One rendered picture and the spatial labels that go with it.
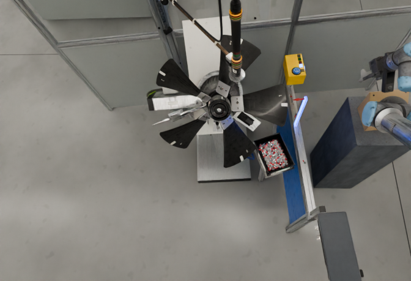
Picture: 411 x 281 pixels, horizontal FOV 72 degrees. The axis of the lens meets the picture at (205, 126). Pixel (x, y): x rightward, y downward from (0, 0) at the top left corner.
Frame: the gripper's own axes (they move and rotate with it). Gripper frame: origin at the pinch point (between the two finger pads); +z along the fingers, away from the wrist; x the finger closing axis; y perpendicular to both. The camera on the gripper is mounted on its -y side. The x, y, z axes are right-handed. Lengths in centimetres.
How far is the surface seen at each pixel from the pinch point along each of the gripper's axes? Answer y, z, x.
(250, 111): -7, 4, 62
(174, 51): 50, 45, 99
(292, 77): 12.8, 19.2, 31.2
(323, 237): -66, -21, 46
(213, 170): -34, 112, 81
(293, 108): -2.1, 36.6, 27.7
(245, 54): 18, -12, 63
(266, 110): -7, 4, 54
